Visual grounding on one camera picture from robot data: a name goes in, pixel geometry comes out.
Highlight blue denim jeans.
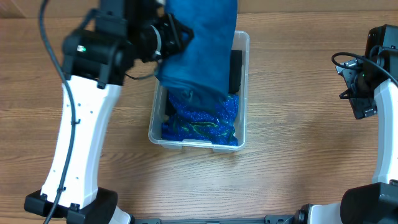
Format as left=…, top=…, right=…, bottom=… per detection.
left=156, top=0, right=238, bottom=110

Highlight black cloth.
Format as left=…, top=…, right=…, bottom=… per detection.
left=157, top=50, right=243, bottom=111

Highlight blue sparkly cloth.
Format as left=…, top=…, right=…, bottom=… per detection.
left=162, top=94, right=239, bottom=146

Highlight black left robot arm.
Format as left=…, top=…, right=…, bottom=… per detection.
left=24, top=0, right=193, bottom=224

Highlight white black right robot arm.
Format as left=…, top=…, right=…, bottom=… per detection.
left=264, top=24, right=397, bottom=224

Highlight clear plastic storage bin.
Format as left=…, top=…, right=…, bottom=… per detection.
left=148, top=30, right=250, bottom=154

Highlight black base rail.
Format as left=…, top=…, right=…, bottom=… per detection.
left=134, top=215, right=294, bottom=224

